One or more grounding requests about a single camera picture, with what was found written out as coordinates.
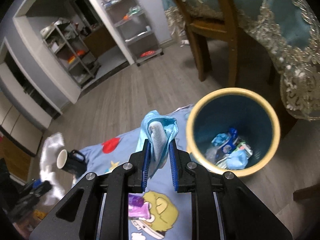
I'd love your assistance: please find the teal yellow-rimmed trash bin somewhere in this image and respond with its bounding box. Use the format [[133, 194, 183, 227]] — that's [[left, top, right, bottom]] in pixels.
[[185, 87, 280, 178]]

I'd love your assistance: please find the black white-lined mug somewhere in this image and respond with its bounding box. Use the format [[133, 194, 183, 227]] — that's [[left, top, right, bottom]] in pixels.
[[56, 149, 87, 178]]

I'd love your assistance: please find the light blue cartoon blanket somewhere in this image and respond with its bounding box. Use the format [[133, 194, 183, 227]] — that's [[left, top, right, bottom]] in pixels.
[[71, 103, 201, 240]]

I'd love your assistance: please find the blue white wrapper in bin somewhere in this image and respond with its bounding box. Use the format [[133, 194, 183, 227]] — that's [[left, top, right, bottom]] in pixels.
[[215, 127, 240, 161]]

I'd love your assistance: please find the blue crumpled glove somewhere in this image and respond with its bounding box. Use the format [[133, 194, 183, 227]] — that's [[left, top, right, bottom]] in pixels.
[[211, 133, 231, 147]]

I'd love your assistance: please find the metal shelf rack in kitchen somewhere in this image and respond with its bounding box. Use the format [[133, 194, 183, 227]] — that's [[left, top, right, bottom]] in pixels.
[[40, 18, 100, 88]]

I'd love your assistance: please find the wooden chair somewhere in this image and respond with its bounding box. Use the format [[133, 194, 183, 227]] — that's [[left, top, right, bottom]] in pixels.
[[173, 0, 238, 87]]

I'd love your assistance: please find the teal lace-trimmed tablecloth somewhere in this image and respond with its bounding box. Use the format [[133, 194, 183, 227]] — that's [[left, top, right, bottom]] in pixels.
[[158, 0, 320, 122]]

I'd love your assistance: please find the metal shelf rack by wall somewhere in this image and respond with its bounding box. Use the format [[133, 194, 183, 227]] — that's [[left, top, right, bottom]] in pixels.
[[101, 0, 163, 67]]

